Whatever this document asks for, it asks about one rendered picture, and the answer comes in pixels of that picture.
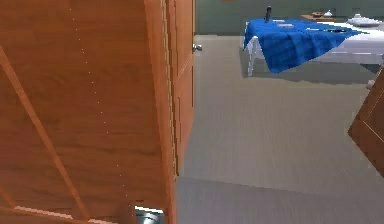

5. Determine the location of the orange wooden room door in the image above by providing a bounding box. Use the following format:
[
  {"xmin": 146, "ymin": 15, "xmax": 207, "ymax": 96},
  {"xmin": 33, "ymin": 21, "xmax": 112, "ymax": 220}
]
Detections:
[{"xmin": 0, "ymin": 0, "xmax": 196, "ymax": 224}]

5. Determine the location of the blue blanket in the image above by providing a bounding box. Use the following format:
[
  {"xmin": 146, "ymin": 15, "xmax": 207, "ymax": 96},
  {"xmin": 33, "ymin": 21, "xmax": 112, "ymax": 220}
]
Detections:
[{"xmin": 243, "ymin": 18, "xmax": 364, "ymax": 75}]

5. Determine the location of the brown wooden bedside table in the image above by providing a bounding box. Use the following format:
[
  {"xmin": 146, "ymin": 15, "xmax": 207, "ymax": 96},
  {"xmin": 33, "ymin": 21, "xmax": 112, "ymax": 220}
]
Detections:
[{"xmin": 300, "ymin": 13, "xmax": 336, "ymax": 23}]

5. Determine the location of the white bed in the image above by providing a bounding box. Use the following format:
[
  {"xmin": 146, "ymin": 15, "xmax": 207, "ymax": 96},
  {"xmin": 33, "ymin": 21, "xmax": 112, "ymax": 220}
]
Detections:
[{"xmin": 242, "ymin": 18, "xmax": 384, "ymax": 77}]

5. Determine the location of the brown wooden cupboard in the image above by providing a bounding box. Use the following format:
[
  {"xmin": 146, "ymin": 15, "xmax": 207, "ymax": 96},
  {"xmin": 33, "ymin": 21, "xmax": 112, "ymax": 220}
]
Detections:
[{"xmin": 347, "ymin": 66, "xmax": 384, "ymax": 179}]

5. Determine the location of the white pillow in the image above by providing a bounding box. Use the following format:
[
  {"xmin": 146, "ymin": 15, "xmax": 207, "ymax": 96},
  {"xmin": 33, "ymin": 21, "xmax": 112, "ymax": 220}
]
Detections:
[{"xmin": 347, "ymin": 13, "xmax": 383, "ymax": 28}]

